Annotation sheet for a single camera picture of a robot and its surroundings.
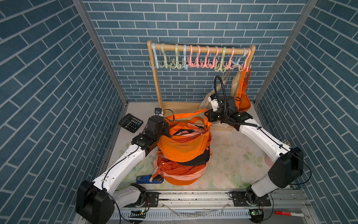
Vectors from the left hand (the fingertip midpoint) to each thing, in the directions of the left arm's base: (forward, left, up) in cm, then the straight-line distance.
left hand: (168, 122), depth 80 cm
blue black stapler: (-26, +7, -16) cm, 32 cm away
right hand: (+6, -22, +2) cm, 23 cm away
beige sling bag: (+20, -35, +11) cm, 42 cm away
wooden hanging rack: (+31, +3, -20) cm, 37 cm away
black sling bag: (-18, -19, -9) cm, 28 cm away
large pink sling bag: (-26, -13, -13) cm, 32 cm away
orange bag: (+2, -9, +2) cm, 9 cm away
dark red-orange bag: (-23, -2, -9) cm, 25 cm away
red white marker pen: (-42, -63, -20) cm, 78 cm away
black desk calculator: (+15, +31, -21) cm, 40 cm away
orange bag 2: (+24, -52, -4) cm, 57 cm away
